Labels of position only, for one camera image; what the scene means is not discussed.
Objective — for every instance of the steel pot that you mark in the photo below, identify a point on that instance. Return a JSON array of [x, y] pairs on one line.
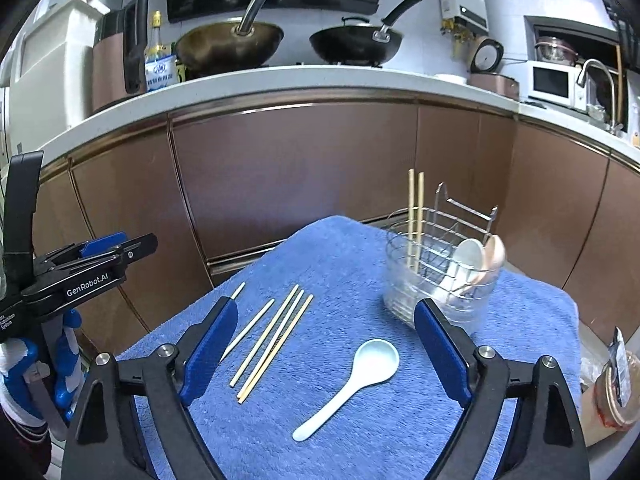
[[555, 50]]

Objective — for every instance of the water heater pipes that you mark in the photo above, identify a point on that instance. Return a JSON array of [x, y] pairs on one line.
[[457, 35]]

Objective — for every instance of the white spoon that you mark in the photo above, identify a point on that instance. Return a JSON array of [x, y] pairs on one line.
[[470, 257]]

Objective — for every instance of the white plastic appliance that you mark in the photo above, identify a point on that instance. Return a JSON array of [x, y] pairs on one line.
[[50, 75]]

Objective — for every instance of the steel faucet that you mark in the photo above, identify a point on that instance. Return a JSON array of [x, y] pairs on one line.
[[592, 64]]

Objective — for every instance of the wooden cutting board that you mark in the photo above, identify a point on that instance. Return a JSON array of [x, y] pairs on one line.
[[620, 85]]

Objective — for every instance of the blue white packet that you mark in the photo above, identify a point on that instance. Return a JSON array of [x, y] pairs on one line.
[[159, 72]]

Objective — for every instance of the blue towel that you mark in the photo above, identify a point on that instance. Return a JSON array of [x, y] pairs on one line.
[[325, 270]]

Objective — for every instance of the brown trash bin with bag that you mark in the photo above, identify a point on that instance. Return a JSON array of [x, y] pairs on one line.
[[620, 410]]

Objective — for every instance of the brass wok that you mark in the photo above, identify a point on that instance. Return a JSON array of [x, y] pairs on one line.
[[225, 45]]

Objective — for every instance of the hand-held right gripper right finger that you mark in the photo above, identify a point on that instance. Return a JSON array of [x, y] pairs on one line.
[[442, 355]]

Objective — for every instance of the black wok with lid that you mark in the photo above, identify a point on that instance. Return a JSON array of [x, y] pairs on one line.
[[350, 45]]

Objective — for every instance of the brown kitchen cabinet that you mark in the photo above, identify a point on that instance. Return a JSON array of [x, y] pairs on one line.
[[300, 170]]

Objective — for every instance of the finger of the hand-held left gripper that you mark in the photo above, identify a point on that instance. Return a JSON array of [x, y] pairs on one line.
[[102, 242], [135, 250]]

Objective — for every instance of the person's left forearm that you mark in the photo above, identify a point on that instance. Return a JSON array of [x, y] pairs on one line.
[[20, 445]]

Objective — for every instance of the light blue spoon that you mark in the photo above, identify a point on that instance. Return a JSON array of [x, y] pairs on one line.
[[375, 357]]

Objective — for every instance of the brown knife block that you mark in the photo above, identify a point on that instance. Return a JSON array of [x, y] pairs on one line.
[[107, 70]]

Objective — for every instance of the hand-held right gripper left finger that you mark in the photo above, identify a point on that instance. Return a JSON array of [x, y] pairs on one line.
[[210, 350]]

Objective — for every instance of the brown rice cooker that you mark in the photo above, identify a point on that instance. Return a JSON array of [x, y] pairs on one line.
[[492, 85]]

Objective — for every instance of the person's left hand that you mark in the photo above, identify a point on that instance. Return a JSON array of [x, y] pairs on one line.
[[65, 360]]

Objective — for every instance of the white bowl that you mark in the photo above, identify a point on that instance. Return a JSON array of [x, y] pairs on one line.
[[450, 79]]

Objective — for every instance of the white microwave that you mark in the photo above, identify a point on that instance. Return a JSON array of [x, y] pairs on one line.
[[550, 82]]

